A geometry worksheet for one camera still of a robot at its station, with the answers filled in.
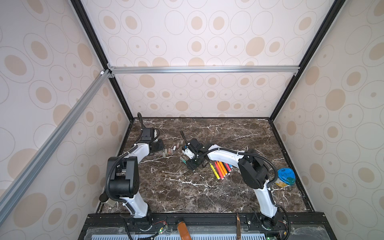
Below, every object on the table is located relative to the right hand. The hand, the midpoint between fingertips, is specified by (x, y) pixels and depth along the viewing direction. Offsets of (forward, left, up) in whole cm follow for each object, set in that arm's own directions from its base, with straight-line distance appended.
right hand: (195, 162), depth 95 cm
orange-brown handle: (-37, +3, +2) cm, 37 cm away
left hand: (+9, +20, +8) cm, 24 cm away
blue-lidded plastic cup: (-10, -50, +7) cm, 51 cm away
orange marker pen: (-3, -15, 0) cm, 16 cm away
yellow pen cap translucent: (+5, +22, 0) cm, 22 cm away
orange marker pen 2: (-4, -18, 0) cm, 18 cm away
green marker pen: (0, +8, +2) cm, 8 cm away
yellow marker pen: (-5, -12, -1) cm, 13 cm away
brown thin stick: (-35, -23, -3) cm, 42 cm away
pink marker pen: (-5, -15, 0) cm, 16 cm away
